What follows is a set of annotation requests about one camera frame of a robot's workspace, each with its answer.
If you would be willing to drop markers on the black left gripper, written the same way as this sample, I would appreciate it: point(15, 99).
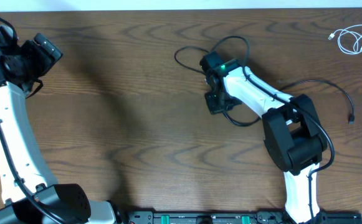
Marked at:
point(46, 59)

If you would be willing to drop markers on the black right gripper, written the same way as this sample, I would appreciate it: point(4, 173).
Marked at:
point(214, 107)

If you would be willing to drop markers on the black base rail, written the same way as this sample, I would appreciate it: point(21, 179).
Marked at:
point(260, 217)

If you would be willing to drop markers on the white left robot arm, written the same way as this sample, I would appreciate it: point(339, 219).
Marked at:
point(30, 191)

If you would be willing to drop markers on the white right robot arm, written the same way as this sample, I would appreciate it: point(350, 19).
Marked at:
point(292, 135)

